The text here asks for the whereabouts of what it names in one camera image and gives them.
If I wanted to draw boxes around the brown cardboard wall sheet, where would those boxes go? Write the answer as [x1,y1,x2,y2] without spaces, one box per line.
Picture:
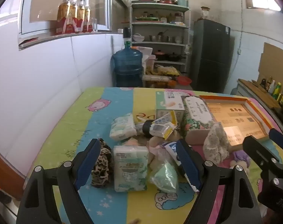
[258,42,283,84]

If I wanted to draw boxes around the orange-rimmed cardboard box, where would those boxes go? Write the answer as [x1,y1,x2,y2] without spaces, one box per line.
[199,95,276,147]

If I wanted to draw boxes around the glass jar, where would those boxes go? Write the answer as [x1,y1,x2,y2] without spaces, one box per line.
[200,7,211,20]

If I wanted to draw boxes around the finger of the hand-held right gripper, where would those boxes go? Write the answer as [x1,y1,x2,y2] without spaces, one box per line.
[242,135,283,188]
[269,128,283,151]

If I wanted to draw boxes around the black water pump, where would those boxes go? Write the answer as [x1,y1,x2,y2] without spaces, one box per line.
[122,27,132,43]

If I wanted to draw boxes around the pink plastic container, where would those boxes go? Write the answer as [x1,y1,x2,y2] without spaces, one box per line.
[146,55,156,68]

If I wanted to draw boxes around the colourful cartoon printed blanket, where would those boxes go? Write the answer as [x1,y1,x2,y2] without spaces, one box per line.
[25,86,283,224]

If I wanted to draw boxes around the noodle packs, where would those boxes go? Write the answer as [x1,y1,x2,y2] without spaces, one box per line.
[143,75,170,83]

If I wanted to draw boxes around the large white green tissue pack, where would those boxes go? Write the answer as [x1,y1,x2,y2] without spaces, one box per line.
[113,145,149,192]

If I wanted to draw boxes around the red plastic basin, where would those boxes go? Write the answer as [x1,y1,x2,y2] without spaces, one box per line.
[177,76,192,85]

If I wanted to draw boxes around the black wok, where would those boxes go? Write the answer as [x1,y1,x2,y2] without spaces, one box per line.
[166,52,186,62]

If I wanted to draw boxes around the orange drink bottle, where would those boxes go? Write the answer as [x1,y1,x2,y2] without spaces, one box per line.
[83,5,92,32]
[68,0,78,33]
[76,1,86,32]
[56,0,72,35]

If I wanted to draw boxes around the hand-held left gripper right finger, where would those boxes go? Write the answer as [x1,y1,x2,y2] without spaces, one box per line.
[175,139,262,224]

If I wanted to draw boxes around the egg tray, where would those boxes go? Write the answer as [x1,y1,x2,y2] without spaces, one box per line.
[155,66,180,76]

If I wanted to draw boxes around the floral tissue pack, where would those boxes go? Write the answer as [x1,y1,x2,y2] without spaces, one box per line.
[181,96,220,145]

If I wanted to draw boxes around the small white tissue pack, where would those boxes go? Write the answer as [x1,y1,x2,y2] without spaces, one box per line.
[109,113,137,141]

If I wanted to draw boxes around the black roll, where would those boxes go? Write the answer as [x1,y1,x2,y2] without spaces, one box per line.
[142,120,156,137]

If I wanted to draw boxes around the white flour bag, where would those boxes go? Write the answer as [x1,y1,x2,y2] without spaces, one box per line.
[132,47,153,59]

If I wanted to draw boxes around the leopard print cloth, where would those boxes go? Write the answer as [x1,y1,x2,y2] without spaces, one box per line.
[91,138,114,187]

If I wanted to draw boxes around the brown wooden door frame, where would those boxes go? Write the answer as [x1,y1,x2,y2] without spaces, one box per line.
[0,145,27,185]

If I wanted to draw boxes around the grey metal shelf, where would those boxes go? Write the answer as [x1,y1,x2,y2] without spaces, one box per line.
[130,0,191,75]

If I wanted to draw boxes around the purple cloth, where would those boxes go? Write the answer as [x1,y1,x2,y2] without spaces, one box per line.
[230,150,251,168]

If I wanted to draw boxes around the cream plush toy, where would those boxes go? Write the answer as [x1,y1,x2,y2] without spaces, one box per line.
[148,129,183,164]

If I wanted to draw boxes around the sliding window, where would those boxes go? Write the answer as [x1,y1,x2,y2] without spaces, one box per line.
[18,0,112,50]

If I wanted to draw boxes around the blue water jug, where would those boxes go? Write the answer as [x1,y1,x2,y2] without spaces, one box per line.
[110,41,144,88]

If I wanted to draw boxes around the white floral lace cloth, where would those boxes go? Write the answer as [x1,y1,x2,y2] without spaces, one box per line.
[203,122,230,166]

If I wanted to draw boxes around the dark refrigerator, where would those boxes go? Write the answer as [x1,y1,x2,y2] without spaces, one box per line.
[190,19,231,94]

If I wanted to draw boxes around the red lidded pot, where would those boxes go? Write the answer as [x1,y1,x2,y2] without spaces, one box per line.
[154,50,166,61]

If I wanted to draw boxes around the peach soft sponge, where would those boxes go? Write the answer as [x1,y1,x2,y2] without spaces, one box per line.
[121,137,139,147]

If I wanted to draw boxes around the row of condiment bottles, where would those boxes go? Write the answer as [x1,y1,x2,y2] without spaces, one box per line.
[260,77,283,112]

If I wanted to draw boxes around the green sponge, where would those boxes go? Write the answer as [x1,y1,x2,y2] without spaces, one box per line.
[148,161,179,193]

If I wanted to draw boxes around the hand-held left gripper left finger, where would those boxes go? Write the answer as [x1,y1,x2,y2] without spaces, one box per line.
[16,139,102,224]

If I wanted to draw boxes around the green white tissue box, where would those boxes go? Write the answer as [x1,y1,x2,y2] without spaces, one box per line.
[155,91,191,122]

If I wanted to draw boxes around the wooden cutting board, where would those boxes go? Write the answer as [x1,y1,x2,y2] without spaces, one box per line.
[238,79,282,109]

